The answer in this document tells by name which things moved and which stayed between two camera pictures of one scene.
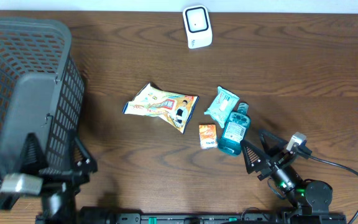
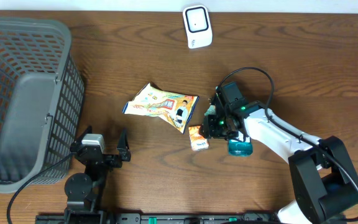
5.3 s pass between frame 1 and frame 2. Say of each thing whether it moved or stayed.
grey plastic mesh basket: stayed
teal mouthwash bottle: moved
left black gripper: moved
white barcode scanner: stayed
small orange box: moved
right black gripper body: moved
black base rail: stayed
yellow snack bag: stayed
